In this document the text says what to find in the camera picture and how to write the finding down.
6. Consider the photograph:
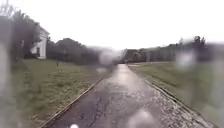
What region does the wet grey asphalt path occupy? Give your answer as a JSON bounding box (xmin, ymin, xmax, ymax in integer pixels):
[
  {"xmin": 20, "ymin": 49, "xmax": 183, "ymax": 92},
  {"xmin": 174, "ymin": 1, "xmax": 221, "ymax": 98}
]
[{"xmin": 42, "ymin": 63, "xmax": 214, "ymax": 128}]

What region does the row of dark trees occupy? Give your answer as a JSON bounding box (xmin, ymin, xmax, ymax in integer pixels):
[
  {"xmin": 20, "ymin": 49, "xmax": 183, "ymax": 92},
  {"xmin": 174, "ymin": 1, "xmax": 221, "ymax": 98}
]
[
  {"xmin": 121, "ymin": 35, "xmax": 224, "ymax": 64},
  {"xmin": 0, "ymin": 9, "xmax": 116, "ymax": 66}
]

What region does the stone kerb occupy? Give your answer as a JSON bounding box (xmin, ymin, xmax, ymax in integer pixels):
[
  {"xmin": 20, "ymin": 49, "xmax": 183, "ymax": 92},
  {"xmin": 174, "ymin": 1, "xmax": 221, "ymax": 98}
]
[{"xmin": 38, "ymin": 77, "xmax": 104, "ymax": 128}]

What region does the grass verge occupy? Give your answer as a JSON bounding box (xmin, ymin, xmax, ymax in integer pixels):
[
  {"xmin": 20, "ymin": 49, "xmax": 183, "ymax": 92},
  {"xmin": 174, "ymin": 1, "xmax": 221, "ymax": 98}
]
[
  {"xmin": 9, "ymin": 58, "xmax": 113, "ymax": 128},
  {"xmin": 128, "ymin": 60, "xmax": 224, "ymax": 128}
]

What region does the white building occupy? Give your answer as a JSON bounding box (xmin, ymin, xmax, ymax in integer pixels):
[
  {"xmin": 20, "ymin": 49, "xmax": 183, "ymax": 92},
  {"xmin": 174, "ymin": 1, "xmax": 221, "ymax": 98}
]
[{"xmin": 29, "ymin": 25, "xmax": 51, "ymax": 60}]

